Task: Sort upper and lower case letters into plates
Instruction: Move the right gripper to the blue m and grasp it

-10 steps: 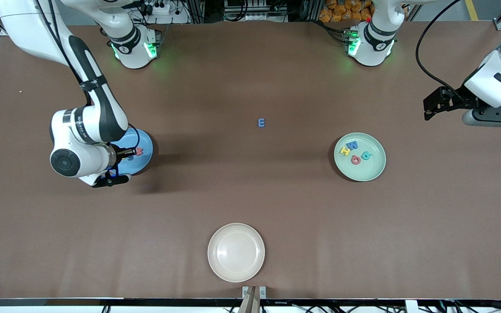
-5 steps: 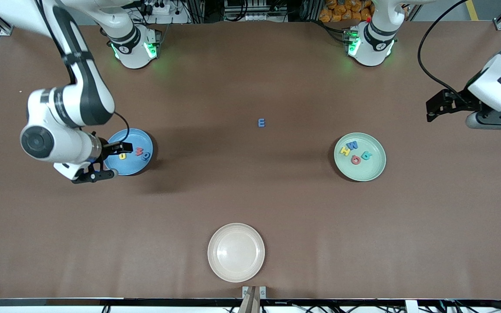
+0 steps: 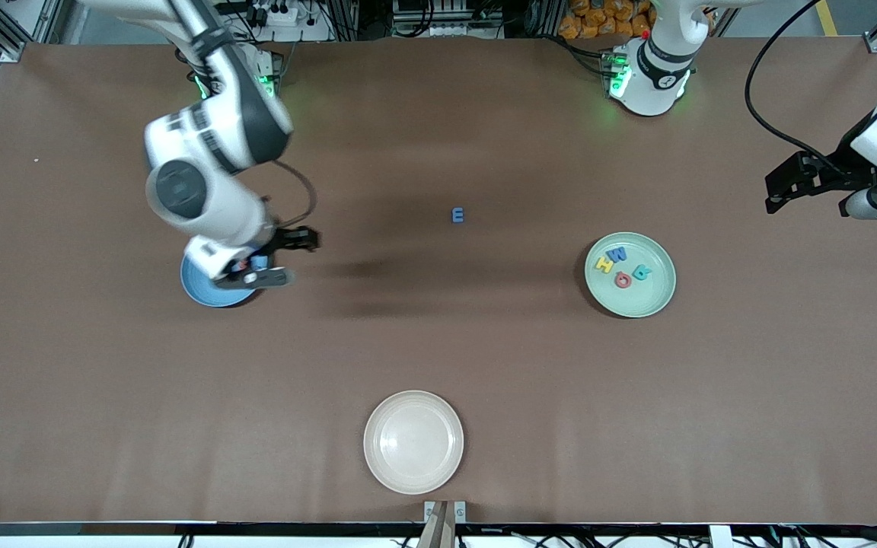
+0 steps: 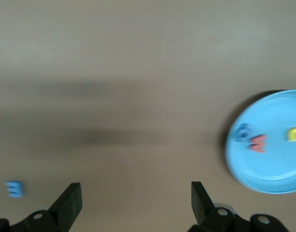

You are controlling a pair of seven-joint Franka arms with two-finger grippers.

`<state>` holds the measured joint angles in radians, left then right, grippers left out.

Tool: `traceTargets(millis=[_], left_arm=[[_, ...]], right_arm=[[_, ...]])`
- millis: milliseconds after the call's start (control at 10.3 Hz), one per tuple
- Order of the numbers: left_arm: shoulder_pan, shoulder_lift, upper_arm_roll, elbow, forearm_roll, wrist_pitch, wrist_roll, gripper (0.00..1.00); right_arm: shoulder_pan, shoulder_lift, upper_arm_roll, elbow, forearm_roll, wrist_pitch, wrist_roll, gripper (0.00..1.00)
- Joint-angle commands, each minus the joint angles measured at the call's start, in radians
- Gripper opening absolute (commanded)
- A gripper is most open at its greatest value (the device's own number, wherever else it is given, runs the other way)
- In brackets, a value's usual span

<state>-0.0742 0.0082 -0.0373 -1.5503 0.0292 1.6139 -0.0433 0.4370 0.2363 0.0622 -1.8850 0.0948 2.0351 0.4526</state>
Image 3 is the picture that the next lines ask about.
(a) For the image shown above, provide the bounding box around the light green plate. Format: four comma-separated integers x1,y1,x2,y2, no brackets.
584,232,678,319

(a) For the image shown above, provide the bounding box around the blue plate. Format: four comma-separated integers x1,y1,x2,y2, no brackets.
180,251,258,308

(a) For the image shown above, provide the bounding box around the paper table cover sheet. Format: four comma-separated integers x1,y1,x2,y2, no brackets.
0,37,877,526

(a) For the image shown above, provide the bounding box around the white power strip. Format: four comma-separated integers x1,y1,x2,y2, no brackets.
394,21,456,37
250,2,301,25

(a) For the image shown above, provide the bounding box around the beige plate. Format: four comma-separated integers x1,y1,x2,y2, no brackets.
363,390,465,495

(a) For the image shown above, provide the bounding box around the orange packaged items pile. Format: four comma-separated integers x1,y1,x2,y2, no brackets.
558,0,656,40

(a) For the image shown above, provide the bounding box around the dark equipment rack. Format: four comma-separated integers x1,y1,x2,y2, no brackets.
332,0,561,40

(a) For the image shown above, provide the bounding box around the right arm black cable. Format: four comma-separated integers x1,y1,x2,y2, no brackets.
172,0,317,233

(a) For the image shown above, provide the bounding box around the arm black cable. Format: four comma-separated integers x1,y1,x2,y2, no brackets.
745,0,854,177
172,0,317,233

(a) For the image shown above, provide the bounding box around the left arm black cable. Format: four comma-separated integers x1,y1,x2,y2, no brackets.
745,0,854,177

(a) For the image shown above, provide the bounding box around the metal mounting bracket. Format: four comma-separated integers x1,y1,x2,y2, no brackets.
424,500,467,524

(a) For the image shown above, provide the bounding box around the brown camera mount post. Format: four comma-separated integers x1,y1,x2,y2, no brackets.
416,502,457,548

